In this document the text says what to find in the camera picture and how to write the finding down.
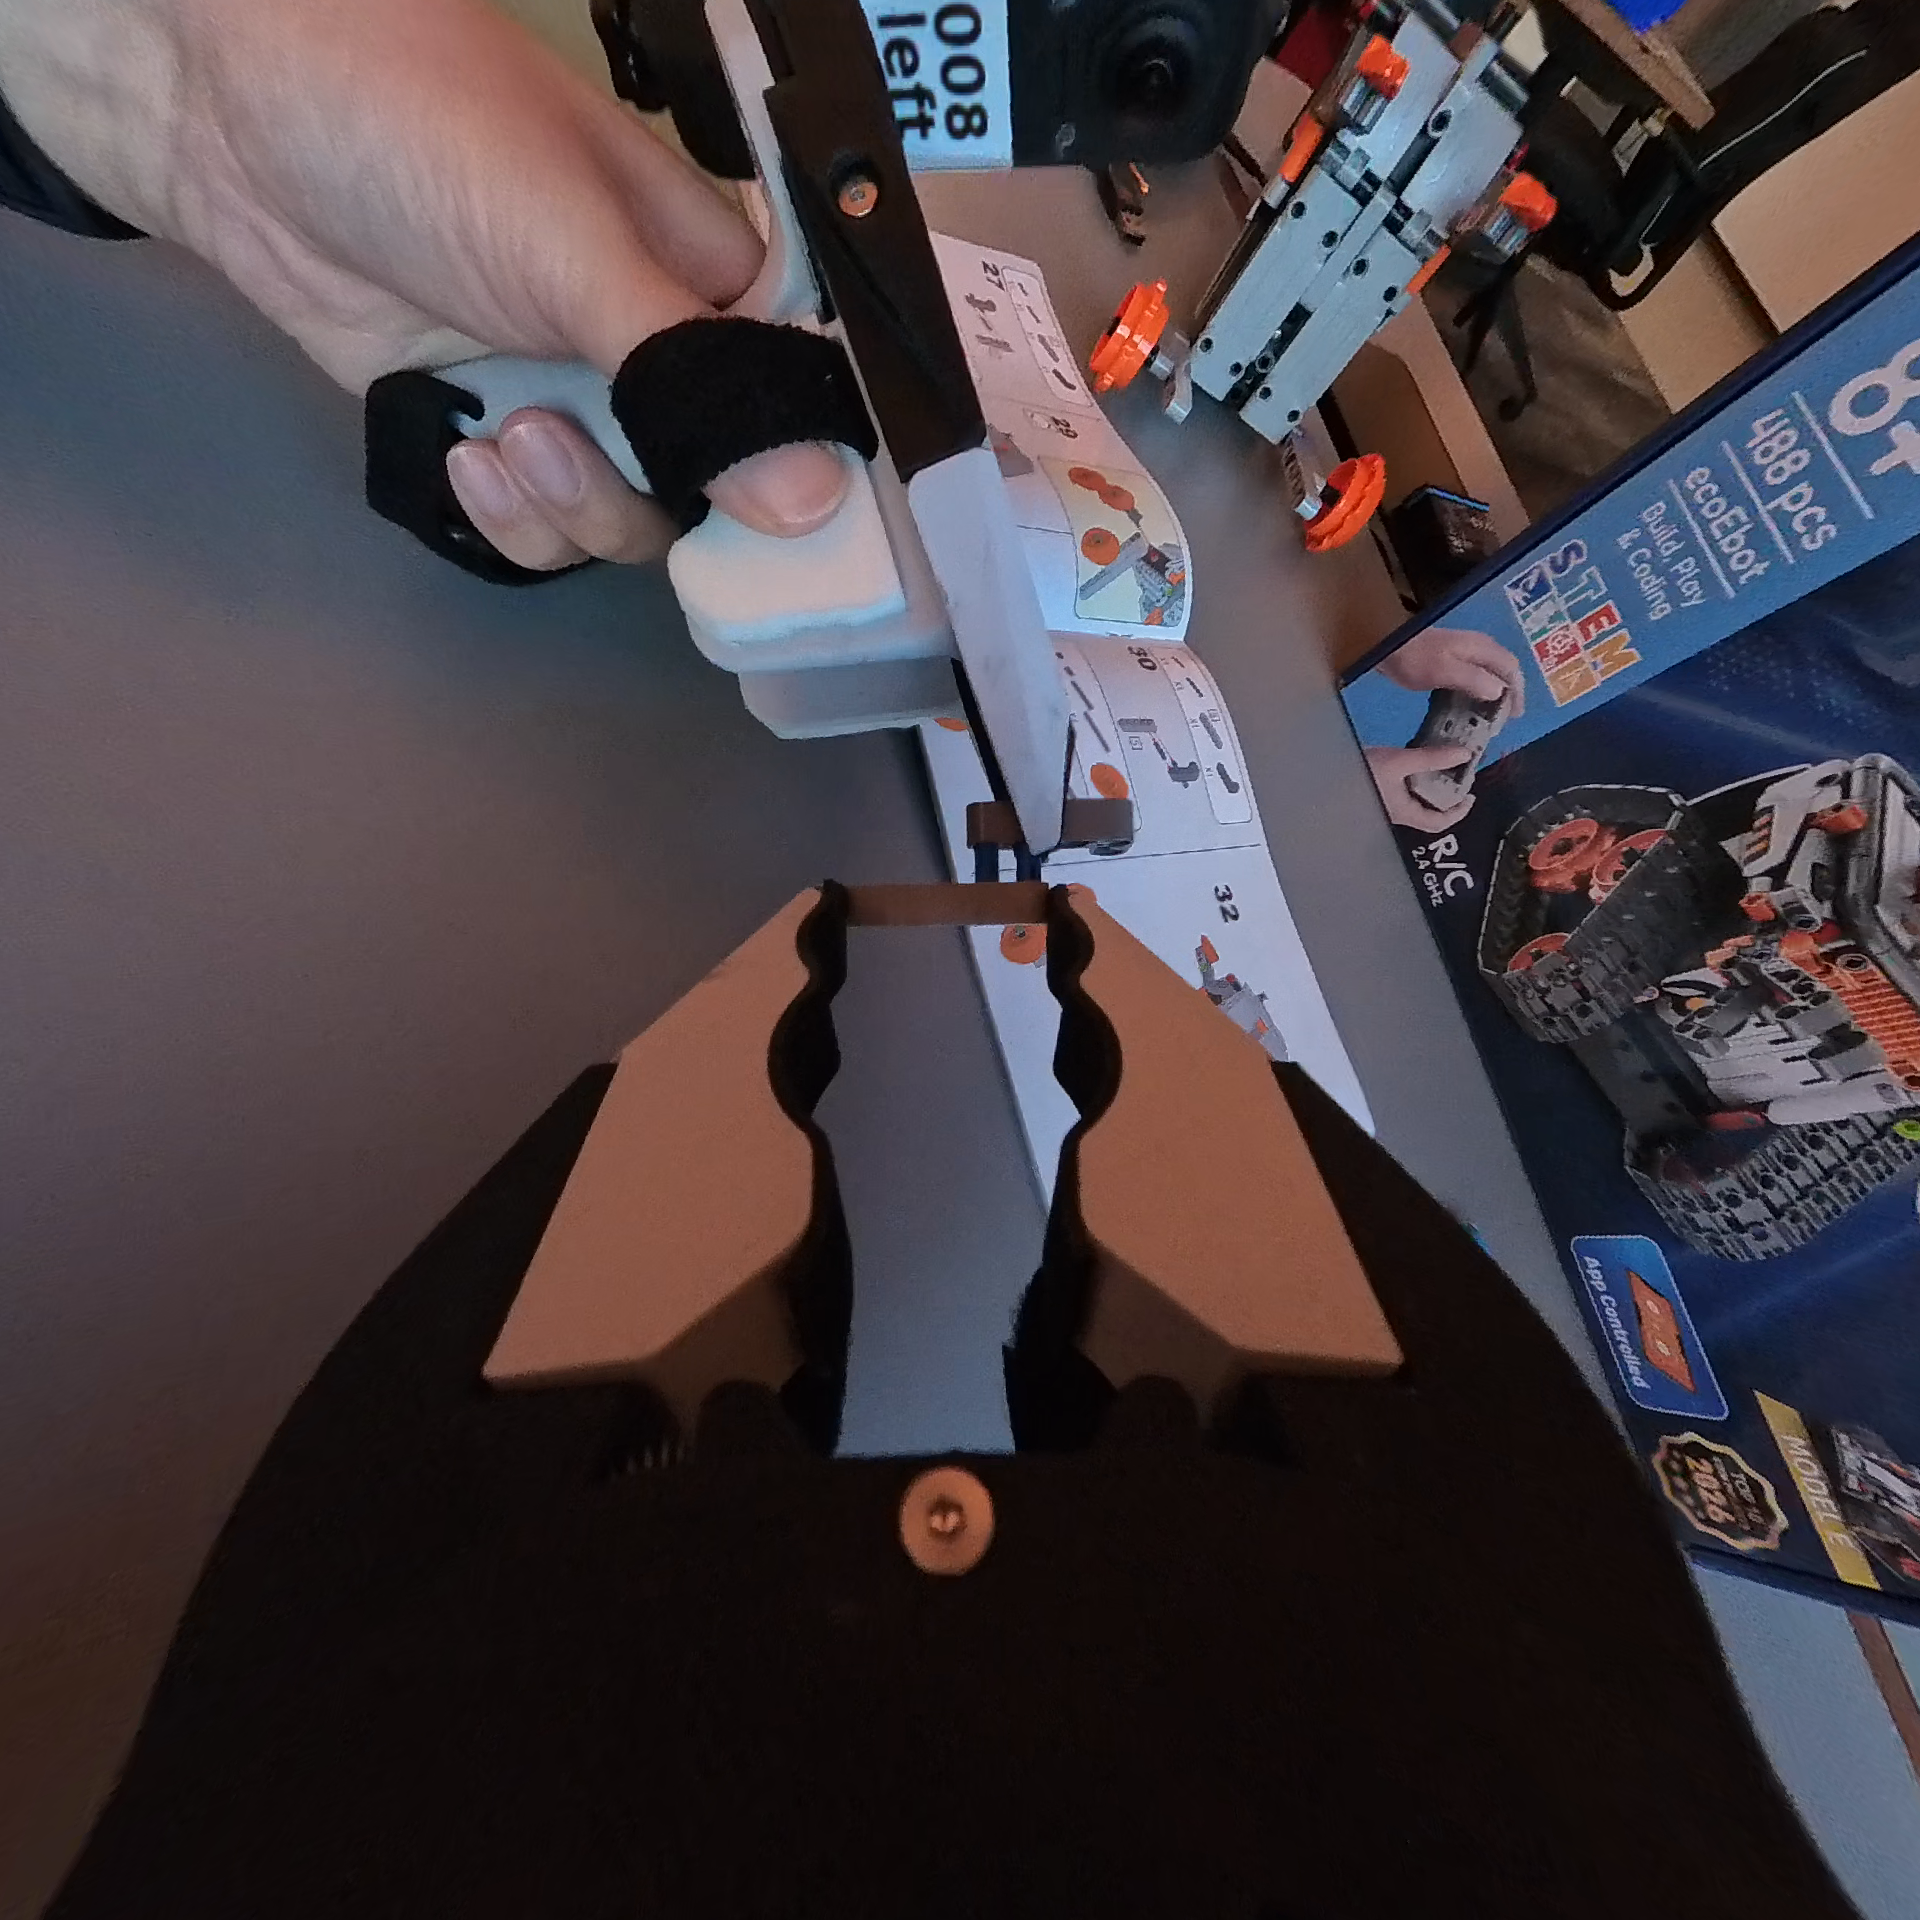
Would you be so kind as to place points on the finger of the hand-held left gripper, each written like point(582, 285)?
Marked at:
point(990, 600)
point(841, 698)

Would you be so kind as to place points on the light grey technic beam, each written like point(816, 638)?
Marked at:
point(961, 904)

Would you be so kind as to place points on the small black box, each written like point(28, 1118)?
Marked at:
point(1442, 533)

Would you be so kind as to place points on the open instruction booklet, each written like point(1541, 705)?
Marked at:
point(1200, 900)

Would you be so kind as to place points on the dark grey technic beam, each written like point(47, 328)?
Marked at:
point(1103, 822)

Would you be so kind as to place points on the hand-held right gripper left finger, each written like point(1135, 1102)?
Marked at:
point(674, 1200)

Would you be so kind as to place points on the grey desk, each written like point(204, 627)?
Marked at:
point(301, 751)

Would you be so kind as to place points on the blue robot kit box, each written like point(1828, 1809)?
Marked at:
point(1651, 1200)

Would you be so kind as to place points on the grey orange toy robot model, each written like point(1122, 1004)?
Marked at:
point(1350, 254)

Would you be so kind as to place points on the person's left hand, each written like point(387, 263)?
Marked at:
point(375, 181)

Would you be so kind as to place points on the tan cardboard box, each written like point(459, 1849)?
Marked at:
point(1831, 254)

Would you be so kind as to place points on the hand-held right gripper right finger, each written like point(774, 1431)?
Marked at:
point(1214, 1214)

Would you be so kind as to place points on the black wristband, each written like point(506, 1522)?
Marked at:
point(53, 181)

